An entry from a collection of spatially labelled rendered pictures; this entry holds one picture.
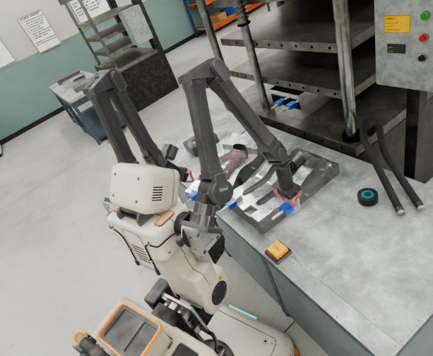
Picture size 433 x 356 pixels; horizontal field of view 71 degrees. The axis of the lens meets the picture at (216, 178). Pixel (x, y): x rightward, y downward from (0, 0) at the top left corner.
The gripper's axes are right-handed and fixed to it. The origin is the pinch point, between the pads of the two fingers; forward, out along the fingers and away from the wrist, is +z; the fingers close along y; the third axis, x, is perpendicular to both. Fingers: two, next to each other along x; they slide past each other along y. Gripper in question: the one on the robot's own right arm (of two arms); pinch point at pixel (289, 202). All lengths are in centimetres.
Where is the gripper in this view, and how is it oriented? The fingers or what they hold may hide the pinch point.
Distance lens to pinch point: 129.2
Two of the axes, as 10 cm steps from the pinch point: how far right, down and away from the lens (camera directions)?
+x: -8.0, 5.3, -3.0
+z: 2.9, 7.6, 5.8
